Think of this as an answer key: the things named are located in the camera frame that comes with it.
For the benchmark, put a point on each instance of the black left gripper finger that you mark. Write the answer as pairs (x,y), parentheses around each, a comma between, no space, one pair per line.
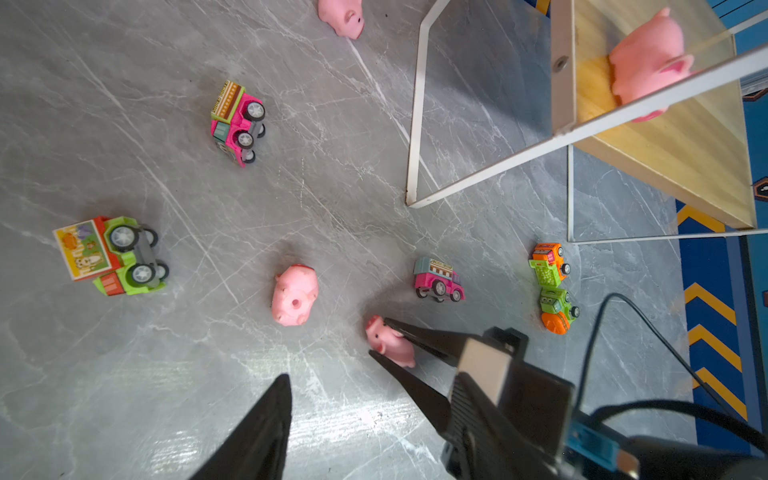
(257,447)

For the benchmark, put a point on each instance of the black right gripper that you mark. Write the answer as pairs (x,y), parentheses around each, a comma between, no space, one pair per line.
(509,418)

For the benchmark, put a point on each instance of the pink toy pig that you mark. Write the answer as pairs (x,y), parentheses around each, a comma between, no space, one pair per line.
(650,58)
(389,342)
(345,17)
(295,292)

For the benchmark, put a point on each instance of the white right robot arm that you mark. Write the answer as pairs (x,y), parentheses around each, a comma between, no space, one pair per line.
(658,458)

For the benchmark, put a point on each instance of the wooden two-tier shelf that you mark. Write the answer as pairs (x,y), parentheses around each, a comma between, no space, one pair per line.
(687,140)

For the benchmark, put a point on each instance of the pink teal toy van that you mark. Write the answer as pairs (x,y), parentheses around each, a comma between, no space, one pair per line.
(437,280)

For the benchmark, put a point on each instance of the green orange toy car lower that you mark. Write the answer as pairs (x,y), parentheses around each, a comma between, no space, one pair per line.
(557,312)

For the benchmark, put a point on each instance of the orange green toy car upper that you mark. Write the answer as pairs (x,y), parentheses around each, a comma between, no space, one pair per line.
(548,262)

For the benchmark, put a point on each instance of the green red toy truck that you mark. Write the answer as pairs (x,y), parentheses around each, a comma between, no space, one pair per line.
(115,254)

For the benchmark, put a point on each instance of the pink toy truck striped roof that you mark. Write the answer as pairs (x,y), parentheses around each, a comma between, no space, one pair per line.
(237,122)

